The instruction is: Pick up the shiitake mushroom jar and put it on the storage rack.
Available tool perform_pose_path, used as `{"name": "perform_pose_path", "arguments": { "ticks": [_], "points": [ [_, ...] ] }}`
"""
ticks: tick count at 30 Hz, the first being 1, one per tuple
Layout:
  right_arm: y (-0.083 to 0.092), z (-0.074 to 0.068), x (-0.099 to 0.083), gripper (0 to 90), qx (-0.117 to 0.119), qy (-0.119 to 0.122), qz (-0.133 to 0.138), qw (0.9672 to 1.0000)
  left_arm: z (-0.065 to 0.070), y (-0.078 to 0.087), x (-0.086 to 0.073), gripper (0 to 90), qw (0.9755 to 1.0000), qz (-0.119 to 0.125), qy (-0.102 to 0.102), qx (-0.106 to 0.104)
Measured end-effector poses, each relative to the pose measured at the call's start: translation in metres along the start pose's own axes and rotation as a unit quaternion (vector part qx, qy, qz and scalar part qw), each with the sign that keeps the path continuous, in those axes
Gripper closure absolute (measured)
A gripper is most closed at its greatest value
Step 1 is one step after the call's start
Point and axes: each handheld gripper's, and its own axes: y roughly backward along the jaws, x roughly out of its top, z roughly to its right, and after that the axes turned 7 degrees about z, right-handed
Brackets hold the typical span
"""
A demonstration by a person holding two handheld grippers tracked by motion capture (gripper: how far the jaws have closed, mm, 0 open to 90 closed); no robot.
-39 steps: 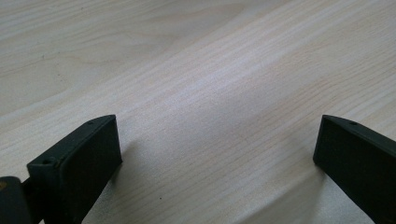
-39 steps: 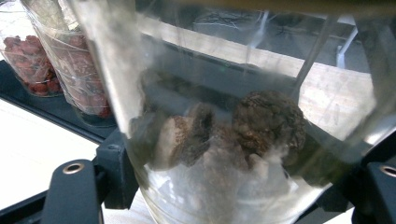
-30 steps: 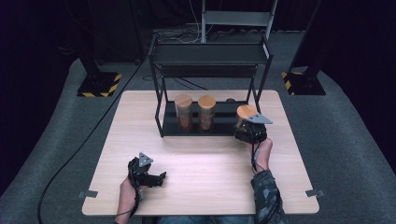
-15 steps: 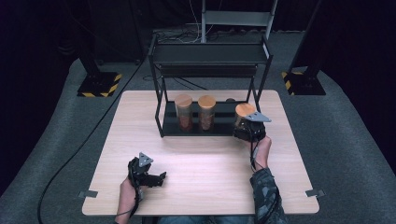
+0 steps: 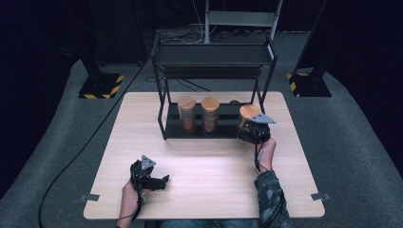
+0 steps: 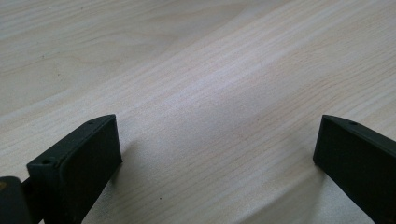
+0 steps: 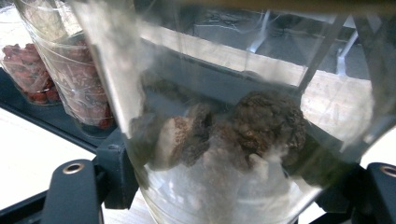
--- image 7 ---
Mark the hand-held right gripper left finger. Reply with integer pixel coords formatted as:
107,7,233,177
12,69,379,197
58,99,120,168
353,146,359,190
40,130,139,224

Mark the black metal shelf rack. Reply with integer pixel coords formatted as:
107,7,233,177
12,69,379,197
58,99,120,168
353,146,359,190
0,12,396,153

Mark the grey metal frame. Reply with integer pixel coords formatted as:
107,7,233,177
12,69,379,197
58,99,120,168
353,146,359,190
247,8,359,76

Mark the glass jar of reddish-brown bits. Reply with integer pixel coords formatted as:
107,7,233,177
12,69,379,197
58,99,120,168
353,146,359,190
13,0,118,130

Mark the glass jar of brown lumps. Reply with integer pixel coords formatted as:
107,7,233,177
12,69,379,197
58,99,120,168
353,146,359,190
69,0,396,224

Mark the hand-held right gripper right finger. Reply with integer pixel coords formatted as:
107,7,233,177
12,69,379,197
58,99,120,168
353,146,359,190
314,161,396,224

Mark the glass jar of red dates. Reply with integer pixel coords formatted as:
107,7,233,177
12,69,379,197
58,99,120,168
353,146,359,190
0,0,64,106

